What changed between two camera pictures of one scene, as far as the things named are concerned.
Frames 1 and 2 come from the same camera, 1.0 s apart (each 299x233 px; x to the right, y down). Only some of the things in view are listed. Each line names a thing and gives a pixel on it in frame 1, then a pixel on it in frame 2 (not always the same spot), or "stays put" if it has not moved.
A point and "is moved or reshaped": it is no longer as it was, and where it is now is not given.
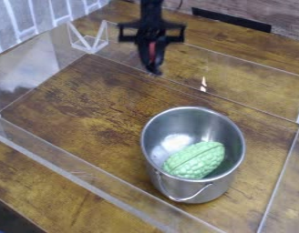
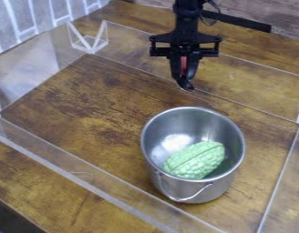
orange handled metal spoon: x=153 y=48 is moved or reshaped
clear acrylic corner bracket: x=87 y=43 stays put
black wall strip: x=233 y=20 stays put
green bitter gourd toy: x=197 y=161 stays put
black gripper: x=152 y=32 -> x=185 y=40
